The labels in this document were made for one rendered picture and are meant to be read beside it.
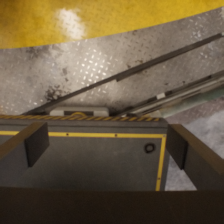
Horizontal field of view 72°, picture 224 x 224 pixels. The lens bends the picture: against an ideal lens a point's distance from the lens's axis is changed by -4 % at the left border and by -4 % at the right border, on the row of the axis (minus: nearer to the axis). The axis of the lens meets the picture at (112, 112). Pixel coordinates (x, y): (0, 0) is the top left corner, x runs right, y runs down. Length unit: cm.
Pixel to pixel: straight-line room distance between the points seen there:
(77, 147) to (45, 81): 44
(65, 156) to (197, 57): 75
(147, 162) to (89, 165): 20
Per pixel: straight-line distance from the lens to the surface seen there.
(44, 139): 17
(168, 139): 17
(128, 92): 82
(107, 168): 59
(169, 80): 86
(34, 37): 90
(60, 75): 84
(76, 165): 60
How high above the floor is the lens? 81
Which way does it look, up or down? 75 degrees down
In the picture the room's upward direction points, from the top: 179 degrees counter-clockwise
